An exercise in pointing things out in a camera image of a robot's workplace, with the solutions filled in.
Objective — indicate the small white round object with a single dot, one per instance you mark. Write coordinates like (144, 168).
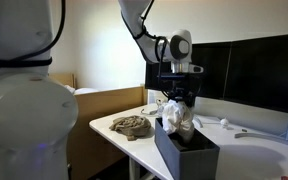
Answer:
(224, 122)

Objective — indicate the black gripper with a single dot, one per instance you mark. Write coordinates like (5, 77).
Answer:
(183, 87)

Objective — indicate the small dark clip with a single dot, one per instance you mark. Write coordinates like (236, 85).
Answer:
(244, 131)

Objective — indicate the tan cloth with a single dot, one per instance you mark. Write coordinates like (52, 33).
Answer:
(130, 126)

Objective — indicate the white cloth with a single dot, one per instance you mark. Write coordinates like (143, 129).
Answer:
(175, 116)

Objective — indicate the wooden cabinet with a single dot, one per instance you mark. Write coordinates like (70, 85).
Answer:
(107, 106)

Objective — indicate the white item on cabinet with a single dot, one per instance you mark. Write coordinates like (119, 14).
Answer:
(84, 90)

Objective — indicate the white table leg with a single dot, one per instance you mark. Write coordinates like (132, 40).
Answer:
(134, 168)

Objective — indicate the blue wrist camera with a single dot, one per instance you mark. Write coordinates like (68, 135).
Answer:
(170, 76)

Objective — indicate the dark grey box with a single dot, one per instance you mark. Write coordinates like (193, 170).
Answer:
(184, 160)

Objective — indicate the small red object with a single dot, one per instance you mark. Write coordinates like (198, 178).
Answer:
(287, 178)

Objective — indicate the large black monitor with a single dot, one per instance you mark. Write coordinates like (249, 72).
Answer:
(267, 73)

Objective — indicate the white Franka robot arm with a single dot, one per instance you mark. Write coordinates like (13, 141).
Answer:
(24, 110)

